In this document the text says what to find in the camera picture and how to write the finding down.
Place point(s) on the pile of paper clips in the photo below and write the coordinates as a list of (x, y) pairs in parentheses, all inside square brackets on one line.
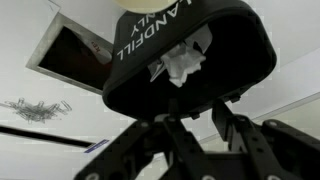
[(36, 111)]

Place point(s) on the blue label sticker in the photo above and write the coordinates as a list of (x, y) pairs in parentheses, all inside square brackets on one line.
[(96, 146)]

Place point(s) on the white item with red letters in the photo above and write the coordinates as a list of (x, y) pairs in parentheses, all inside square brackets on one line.
[(100, 50)]

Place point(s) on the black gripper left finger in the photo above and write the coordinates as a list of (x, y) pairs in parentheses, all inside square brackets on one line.
[(146, 150)]

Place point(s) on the white paper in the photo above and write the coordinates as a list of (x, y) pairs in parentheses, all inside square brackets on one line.
[(181, 63)]

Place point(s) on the black landfill waste bin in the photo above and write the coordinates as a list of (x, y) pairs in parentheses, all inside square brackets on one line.
[(240, 56)]

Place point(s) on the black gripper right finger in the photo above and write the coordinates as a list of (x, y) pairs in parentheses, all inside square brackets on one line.
[(273, 150)]

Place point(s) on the cream round object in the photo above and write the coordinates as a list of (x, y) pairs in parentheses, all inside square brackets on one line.
[(146, 5)]

